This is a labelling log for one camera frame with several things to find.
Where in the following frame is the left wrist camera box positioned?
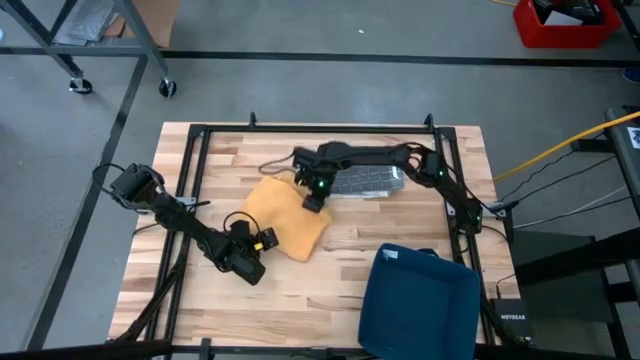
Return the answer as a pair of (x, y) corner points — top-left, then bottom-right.
(252, 227), (280, 252)

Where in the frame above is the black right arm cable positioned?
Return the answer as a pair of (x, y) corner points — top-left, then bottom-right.
(257, 152), (301, 176)

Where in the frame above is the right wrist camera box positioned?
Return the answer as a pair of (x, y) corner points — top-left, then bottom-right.
(302, 193), (327, 215)

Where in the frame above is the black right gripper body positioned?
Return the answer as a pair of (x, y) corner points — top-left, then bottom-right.
(292, 142), (351, 196)

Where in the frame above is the thick yellow cable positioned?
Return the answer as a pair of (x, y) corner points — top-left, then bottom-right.
(493, 109), (640, 182)

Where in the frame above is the black floor stand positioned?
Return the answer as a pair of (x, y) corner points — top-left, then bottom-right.
(509, 227), (640, 360)

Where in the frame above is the black side desk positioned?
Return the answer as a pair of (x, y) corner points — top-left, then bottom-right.
(603, 104), (640, 224)

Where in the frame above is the black device in crate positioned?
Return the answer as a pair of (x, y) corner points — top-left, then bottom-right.
(530, 0), (605, 25)

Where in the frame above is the brown cardboard box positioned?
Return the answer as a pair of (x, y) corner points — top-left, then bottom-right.
(103, 0), (181, 50)

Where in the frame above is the grey metal cart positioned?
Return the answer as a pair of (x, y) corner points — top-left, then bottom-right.
(0, 0), (177, 99)

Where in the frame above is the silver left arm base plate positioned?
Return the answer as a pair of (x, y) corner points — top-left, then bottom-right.
(172, 195), (211, 209)

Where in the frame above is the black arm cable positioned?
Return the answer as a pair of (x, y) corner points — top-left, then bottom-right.
(91, 162), (262, 274)
(257, 152), (301, 176)

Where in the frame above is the white floor cable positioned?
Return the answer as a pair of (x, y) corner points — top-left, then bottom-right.
(569, 184), (629, 214)

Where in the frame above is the black network switch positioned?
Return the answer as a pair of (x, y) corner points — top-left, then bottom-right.
(488, 297), (534, 342)

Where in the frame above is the yellow towel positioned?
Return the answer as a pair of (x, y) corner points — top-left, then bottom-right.
(242, 172), (334, 264)

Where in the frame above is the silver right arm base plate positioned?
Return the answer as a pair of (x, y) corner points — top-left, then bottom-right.
(446, 198), (519, 220)

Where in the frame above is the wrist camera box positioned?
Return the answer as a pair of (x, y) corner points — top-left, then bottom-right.
(302, 193), (327, 215)
(252, 227), (280, 252)

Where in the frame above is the red plastic crate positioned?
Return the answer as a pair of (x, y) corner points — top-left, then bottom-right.
(512, 0), (623, 50)

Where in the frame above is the grey plastic bag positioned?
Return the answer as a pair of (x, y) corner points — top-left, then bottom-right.
(52, 0), (119, 46)

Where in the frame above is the black floor cable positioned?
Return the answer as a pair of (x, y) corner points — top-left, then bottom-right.
(499, 154), (617, 204)
(512, 194), (632, 230)

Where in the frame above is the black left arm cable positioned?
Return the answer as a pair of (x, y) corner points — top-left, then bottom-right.
(91, 162), (262, 274)

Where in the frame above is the blue fabric bin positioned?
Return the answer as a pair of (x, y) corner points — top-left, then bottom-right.
(357, 243), (482, 360)

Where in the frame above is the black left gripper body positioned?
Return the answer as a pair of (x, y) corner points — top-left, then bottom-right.
(214, 219), (267, 287)

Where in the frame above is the black outer rig frame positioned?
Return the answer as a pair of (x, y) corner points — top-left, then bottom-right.
(0, 44), (640, 360)

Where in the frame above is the grey checked towel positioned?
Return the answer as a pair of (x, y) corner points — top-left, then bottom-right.
(329, 164), (406, 197)

